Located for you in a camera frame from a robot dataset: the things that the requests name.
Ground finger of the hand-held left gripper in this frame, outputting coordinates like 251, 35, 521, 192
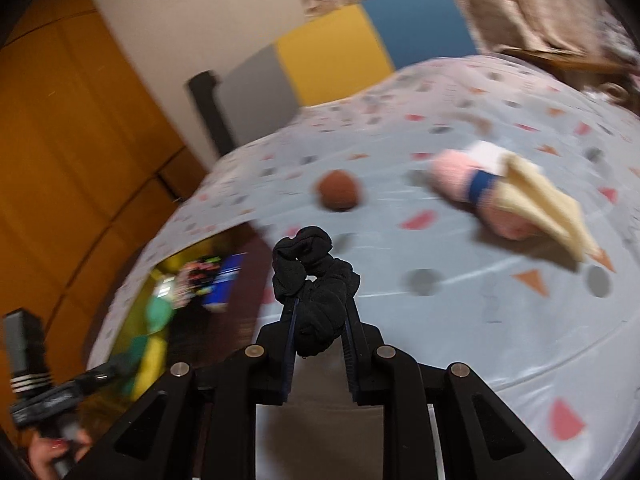
75, 355, 133, 396

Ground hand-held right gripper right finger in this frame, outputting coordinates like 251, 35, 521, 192
342, 300, 576, 480

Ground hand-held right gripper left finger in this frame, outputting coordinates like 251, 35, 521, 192
65, 300, 301, 480

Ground green and yellow sponge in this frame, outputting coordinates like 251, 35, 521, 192
120, 332, 168, 401

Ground black scrunchie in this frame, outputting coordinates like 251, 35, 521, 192
271, 226, 362, 358

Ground green and white bottle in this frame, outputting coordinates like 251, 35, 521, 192
145, 295, 176, 333

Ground blue tissue pack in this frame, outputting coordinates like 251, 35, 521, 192
202, 252, 247, 311

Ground gold tin box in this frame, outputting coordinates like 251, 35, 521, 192
87, 232, 276, 401

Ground black hair piece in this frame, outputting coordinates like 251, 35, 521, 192
172, 255, 221, 306

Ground person's left hand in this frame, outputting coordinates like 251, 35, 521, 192
27, 435, 93, 478

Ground patterned plastic tablecloth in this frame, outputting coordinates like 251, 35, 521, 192
87, 55, 640, 456

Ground brown makeup sponge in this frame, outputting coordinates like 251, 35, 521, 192
315, 170, 363, 212

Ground pink rolled towel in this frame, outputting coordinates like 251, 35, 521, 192
431, 149, 538, 240

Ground navy band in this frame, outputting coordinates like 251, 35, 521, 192
467, 170, 501, 208

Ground orange wooden wardrobe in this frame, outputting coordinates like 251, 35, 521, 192
0, 0, 211, 411

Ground pale yellow folded cloth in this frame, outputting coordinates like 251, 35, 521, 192
492, 154, 601, 273

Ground white folded cloth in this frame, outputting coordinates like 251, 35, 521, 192
462, 140, 511, 173

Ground grey yellow blue headboard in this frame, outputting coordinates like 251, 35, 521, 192
217, 0, 478, 153

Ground wooden side table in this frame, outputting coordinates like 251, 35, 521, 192
500, 45, 640, 78

